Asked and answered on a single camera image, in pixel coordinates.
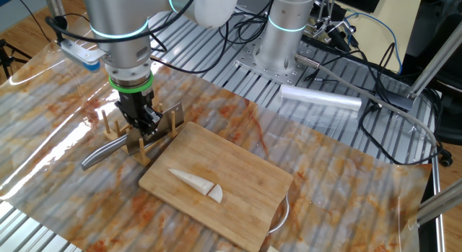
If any long tapered white radish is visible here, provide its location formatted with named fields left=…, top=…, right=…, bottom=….
left=168, top=168, right=215, bottom=196

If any blue cable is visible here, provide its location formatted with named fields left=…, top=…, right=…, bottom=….
left=342, top=12, right=404, bottom=74

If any metal clamp stand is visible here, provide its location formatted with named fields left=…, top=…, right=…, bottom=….
left=308, top=0, right=358, bottom=54

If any beige panel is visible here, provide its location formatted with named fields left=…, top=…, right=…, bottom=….
left=339, top=0, right=424, bottom=74

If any steel cleaver knife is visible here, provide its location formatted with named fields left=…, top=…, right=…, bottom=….
left=81, top=102, right=185, bottom=172

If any wooden cutting board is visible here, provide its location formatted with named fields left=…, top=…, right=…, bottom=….
left=139, top=121, right=294, bottom=252

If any black cable bundle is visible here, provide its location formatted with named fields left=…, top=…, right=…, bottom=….
left=218, top=0, right=275, bottom=45

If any grey hose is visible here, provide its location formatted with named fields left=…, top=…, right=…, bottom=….
left=295, top=53, right=438, bottom=152

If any aluminium frame post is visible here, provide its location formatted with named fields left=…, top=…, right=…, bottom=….
left=43, top=0, right=68, bottom=20
left=375, top=20, right=462, bottom=112
left=407, top=178, right=462, bottom=227

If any long black cable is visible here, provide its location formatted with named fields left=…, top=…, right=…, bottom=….
left=357, top=42, right=445, bottom=166

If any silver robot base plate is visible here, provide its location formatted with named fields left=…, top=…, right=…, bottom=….
left=234, top=38, right=318, bottom=86

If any clear plastic film roll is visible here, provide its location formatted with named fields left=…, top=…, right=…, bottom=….
left=279, top=84, right=362, bottom=112

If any marble pattern plastic sheet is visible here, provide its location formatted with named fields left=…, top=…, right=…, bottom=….
left=0, top=12, right=433, bottom=252

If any black tripod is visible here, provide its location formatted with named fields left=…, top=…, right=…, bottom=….
left=0, top=38, right=32, bottom=79

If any small white radish slice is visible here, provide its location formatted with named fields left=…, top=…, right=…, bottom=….
left=208, top=184, right=224, bottom=204

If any wooden peg rack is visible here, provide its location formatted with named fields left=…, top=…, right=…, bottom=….
left=100, top=102, right=180, bottom=167

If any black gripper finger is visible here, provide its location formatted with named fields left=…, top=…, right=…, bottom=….
left=114, top=102, right=140, bottom=129
left=136, top=106, right=163, bottom=138

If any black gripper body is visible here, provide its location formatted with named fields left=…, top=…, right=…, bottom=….
left=118, top=90, right=155, bottom=118

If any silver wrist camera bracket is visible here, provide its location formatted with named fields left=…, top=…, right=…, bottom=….
left=59, top=38, right=108, bottom=72

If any black monitor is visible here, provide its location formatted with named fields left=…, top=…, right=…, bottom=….
left=334, top=0, right=384, bottom=14

